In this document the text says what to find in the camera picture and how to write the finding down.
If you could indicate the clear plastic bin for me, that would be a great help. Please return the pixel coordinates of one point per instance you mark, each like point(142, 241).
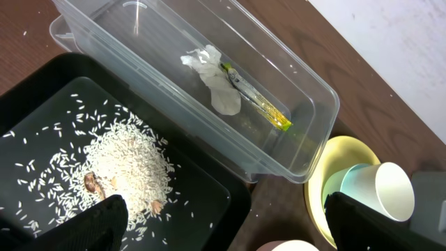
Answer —
point(143, 41)

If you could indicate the grey plastic dishwasher rack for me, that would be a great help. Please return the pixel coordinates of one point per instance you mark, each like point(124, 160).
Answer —
point(428, 218)

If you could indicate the light blue bowl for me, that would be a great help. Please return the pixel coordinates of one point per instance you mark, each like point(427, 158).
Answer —
point(334, 183)

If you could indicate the white tissue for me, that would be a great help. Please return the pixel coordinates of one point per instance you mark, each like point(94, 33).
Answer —
point(225, 99)

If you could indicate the yellow green snack wrapper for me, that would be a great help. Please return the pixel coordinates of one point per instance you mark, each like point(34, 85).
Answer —
point(264, 107)

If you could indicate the dark brown serving tray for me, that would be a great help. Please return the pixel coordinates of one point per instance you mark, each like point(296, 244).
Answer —
point(278, 213)

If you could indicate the spilled rice pile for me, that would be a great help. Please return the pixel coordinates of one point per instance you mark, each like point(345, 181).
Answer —
point(77, 149)

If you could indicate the white paper cup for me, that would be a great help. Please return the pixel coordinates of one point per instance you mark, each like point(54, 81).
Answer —
point(385, 188)

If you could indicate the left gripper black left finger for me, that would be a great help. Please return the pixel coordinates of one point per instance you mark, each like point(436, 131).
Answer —
point(100, 227)

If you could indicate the white bowl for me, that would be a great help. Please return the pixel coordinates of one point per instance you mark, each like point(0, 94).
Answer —
point(293, 245)

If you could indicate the black tray bin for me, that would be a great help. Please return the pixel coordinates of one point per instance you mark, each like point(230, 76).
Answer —
point(215, 195)

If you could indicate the yellow plate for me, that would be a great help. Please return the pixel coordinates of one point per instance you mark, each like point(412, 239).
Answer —
point(341, 152)

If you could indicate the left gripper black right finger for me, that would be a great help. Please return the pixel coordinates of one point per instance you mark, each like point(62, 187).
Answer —
point(356, 227)

